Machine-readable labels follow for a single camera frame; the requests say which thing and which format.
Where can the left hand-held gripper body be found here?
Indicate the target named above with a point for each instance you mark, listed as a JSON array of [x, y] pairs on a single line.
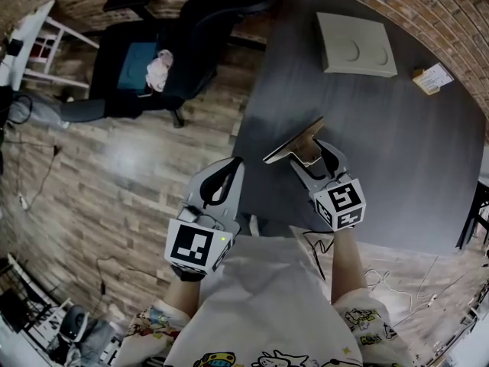
[[191, 245]]

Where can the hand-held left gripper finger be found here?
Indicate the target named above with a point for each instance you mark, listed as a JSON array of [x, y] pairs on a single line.
[[198, 184], [239, 189]]

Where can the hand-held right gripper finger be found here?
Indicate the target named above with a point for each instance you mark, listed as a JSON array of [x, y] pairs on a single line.
[[328, 157], [305, 174]]

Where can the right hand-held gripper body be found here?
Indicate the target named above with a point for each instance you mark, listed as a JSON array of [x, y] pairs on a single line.
[[340, 203]]

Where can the person's right forearm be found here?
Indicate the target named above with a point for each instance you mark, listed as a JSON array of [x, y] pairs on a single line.
[[347, 266]]

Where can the person's left forearm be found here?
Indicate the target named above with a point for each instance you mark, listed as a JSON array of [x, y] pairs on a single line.
[[183, 294]]

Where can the white cartoon print shirt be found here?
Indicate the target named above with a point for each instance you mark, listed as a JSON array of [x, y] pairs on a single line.
[[267, 304]]

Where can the flat grey-white box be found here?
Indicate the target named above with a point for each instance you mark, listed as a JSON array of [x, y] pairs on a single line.
[[355, 44]]

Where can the small labelled cardboard box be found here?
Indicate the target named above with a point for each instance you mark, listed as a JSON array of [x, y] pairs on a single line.
[[433, 78]]

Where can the black office chair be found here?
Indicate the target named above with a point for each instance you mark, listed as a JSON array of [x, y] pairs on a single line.
[[191, 52]]

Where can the teal seat cushion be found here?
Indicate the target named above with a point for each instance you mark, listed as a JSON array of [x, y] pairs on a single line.
[[133, 65]]

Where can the white shelf rack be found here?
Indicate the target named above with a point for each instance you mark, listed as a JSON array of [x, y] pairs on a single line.
[[49, 52]]

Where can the black stool frame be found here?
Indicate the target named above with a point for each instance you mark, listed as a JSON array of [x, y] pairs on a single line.
[[473, 212]]

